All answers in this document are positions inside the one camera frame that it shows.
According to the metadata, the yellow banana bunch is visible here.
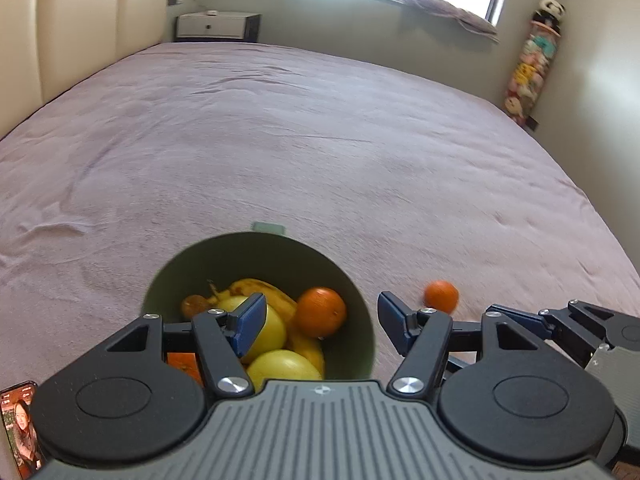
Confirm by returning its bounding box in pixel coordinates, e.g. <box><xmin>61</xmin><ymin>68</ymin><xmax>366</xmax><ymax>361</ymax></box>
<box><xmin>207</xmin><ymin>278</ymin><xmax>326</xmax><ymax>378</ymax></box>

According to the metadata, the cream padded headboard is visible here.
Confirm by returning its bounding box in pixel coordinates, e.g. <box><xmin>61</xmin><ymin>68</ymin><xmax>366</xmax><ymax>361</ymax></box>
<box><xmin>0</xmin><ymin>0</ymin><xmax>173</xmax><ymax>141</ymax></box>

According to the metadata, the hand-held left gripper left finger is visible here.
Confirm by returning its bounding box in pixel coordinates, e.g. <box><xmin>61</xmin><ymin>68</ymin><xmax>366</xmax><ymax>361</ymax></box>
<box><xmin>102</xmin><ymin>292</ymin><xmax>268</xmax><ymax>398</ymax></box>

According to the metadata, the white nightstand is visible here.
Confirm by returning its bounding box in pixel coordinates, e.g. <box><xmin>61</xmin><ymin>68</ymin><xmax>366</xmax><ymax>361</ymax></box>
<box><xmin>174</xmin><ymin>11</ymin><xmax>262</xmax><ymax>44</ymax></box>

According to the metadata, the panda plush toy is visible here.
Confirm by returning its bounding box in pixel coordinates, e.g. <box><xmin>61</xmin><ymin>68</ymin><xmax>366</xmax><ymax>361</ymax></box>
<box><xmin>532</xmin><ymin>0</ymin><xmax>567</xmax><ymax>28</ymax></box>

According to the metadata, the smartphone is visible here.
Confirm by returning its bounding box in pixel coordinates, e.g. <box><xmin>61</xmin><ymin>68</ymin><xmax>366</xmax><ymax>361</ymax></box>
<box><xmin>0</xmin><ymin>381</ymin><xmax>46</xmax><ymax>480</ymax></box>

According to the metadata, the green bowl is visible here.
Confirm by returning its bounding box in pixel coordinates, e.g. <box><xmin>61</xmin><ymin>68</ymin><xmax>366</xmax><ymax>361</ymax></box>
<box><xmin>142</xmin><ymin>221</ymin><xmax>377</xmax><ymax>391</ymax></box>

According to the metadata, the orange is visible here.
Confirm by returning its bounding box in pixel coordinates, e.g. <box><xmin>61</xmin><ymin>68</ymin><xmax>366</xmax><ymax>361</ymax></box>
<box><xmin>296</xmin><ymin>286</ymin><xmax>348</xmax><ymax>338</ymax></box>
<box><xmin>166</xmin><ymin>352</ymin><xmax>203</xmax><ymax>386</ymax></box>
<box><xmin>424</xmin><ymin>280</ymin><xmax>460</xmax><ymax>313</ymax></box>

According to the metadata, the brown longan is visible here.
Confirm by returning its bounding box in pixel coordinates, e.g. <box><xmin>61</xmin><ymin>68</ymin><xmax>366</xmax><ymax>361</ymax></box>
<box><xmin>181</xmin><ymin>294</ymin><xmax>211</xmax><ymax>320</ymax></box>

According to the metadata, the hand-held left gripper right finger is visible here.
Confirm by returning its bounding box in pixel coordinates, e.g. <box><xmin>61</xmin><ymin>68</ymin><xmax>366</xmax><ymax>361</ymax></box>
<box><xmin>377</xmin><ymin>291</ymin><xmax>538</xmax><ymax>401</ymax></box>

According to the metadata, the yellow-green pear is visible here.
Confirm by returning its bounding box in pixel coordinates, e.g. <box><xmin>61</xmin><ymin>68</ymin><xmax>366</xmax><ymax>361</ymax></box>
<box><xmin>246</xmin><ymin>349</ymin><xmax>323</xmax><ymax>390</ymax></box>
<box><xmin>215</xmin><ymin>295</ymin><xmax>288</xmax><ymax>365</ymax></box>

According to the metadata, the pink folded cushion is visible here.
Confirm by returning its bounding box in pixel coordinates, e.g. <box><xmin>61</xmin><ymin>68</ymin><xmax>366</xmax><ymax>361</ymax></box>
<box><xmin>412</xmin><ymin>0</ymin><xmax>501</xmax><ymax>43</ymax></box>

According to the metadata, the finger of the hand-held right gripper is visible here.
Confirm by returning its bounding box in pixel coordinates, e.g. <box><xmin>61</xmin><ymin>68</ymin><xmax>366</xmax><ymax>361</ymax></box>
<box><xmin>444</xmin><ymin>356</ymin><xmax>480</xmax><ymax>377</ymax></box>
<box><xmin>487</xmin><ymin>300</ymin><xmax>618</xmax><ymax>361</ymax></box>

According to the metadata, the hanging column of plush toys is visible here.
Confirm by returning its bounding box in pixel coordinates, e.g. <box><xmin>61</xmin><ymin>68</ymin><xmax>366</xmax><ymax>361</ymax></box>
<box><xmin>502</xmin><ymin>22</ymin><xmax>560</xmax><ymax>128</ymax></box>

